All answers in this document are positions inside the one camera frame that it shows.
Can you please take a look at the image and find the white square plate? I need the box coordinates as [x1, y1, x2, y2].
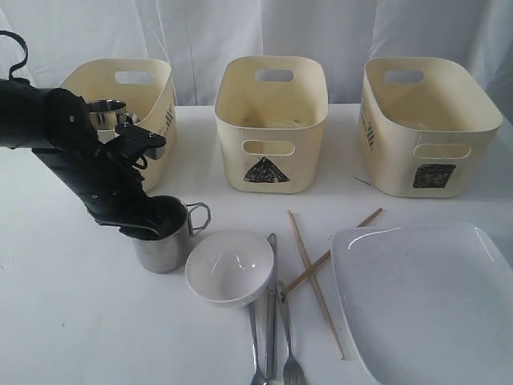
[331, 223, 512, 384]

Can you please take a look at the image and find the white ceramic bowl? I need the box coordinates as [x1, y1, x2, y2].
[185, 229, 274, 308]

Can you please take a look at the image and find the steel fork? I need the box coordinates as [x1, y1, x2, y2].
[277, 281, 306, 385]

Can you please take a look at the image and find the shiny steel mug front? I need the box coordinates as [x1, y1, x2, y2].
[87, 99, 139, 131]

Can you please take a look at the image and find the steel table knife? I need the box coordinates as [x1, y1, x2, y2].
[265, 233, 277, 379]

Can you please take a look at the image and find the light wooden chopstick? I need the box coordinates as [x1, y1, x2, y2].
[286, 210, 345, 360]

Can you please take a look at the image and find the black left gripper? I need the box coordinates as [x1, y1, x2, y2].
[32, 123, 187, 241]

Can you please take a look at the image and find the cream bin with triangle mark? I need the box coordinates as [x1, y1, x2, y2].
[214, 56, 328, 193]

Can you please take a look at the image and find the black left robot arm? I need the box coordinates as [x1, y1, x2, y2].
[1, 80, 183, 241]

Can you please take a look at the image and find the steel spoon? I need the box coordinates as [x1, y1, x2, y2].
[248, 302, 269, 385]

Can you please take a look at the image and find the white backdrop curtain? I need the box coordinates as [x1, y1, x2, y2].
[1, 1, 512, 116]

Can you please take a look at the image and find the steel mug with wire handle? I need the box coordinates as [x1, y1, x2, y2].
[132, 201, 212, 274]

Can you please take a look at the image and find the cream bin with square mark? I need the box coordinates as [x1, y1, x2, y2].
[358, 57, 503, 198]

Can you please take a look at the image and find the black cable loop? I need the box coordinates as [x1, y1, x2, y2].
[0, 30, 29, 83]

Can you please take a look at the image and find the brown wooden chopstick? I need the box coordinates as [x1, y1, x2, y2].
[285, 207, 383, 294]

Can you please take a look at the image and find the cream bin with circle mark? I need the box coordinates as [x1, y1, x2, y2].
[62, 58, 176, 193]

